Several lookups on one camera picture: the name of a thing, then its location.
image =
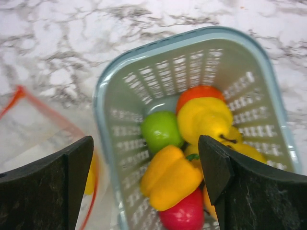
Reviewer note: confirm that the green apple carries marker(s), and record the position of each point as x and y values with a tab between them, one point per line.
159	130

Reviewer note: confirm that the red apple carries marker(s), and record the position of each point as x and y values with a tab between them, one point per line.
188	214

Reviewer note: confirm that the orange bell pepper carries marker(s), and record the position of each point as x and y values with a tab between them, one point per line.
170	177

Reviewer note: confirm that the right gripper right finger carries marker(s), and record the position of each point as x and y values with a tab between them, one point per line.
250	195

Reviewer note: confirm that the yellow bell pepper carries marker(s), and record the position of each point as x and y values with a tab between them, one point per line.
92	176

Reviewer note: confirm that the yellow pear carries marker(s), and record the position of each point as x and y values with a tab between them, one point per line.
205	116

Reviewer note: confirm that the orange tangerine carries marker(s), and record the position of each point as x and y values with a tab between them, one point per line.
198	92

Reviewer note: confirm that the blue plastic basket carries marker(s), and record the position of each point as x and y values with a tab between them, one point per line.
151	78

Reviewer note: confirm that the clear zip bag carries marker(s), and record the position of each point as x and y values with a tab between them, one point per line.
30	130

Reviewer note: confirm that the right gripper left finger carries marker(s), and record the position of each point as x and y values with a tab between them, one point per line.
47	193

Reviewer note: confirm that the yellow mango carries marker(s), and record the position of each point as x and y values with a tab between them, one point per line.
209	207

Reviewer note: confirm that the yellow apple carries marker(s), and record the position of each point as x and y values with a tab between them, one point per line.
246	150

